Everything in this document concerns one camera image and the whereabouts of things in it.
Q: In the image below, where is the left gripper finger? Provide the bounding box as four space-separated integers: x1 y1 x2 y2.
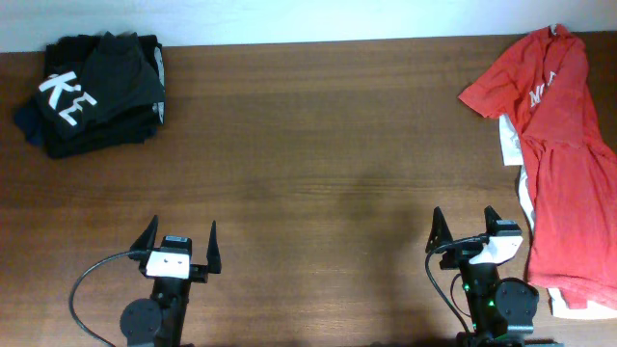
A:
206 221 222 274
130 215 158 255

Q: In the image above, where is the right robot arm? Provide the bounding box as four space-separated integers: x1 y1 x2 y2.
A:
424 206 558 347

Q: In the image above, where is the folded black clothes stack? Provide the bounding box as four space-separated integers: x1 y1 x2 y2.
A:
13 35 165 159

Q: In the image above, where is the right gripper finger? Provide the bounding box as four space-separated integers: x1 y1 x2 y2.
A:
484 205 501 236
425 206 453 252

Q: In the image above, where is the dark green t-shirt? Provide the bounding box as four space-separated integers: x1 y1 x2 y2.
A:
34 32 165 140

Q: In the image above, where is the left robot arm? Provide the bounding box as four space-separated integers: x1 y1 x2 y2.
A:
120 217 222 347

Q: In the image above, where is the red t-shirt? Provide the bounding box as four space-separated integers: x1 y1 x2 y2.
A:
459 24 616 308

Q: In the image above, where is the white garment under red shirt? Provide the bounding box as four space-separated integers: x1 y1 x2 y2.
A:
498 114 616 320

